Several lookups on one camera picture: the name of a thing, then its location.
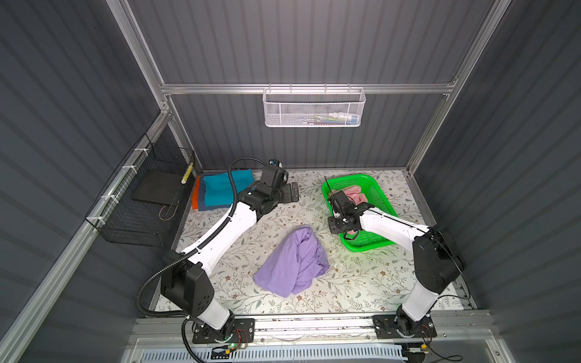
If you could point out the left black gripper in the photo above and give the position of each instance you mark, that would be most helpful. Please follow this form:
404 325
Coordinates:
287 197

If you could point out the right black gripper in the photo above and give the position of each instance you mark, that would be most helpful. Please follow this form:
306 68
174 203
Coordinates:
332 228

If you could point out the green plastic basket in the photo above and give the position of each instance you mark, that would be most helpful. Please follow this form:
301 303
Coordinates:
365 240

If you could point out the purple t-shirt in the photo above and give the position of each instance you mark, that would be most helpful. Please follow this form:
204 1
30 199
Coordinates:
294 264

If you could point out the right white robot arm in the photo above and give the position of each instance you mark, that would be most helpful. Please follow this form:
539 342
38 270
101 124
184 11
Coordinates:
435 255

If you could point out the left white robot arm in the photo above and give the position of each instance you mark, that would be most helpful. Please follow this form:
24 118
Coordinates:
187 284

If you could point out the pink t-shirt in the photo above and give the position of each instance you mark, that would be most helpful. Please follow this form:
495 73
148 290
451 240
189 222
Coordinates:
355 194

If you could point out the folded teal t-shirt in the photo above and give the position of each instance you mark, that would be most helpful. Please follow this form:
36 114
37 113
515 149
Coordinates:
218 187

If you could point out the folded blue t-shirt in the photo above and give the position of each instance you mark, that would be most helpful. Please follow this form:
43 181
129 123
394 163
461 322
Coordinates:
202 206

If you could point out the floral table mat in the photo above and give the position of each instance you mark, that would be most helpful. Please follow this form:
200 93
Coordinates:
372 281

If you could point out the folded orange t-shirt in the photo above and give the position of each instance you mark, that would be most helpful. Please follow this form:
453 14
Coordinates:
195 193

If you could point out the white wire mesh basket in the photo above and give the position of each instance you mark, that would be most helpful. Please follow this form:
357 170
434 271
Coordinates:
313 107

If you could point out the black wire basket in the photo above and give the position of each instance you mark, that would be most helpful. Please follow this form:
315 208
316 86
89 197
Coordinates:
144 202

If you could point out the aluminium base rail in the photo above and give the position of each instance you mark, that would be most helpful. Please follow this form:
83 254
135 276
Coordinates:
326 328

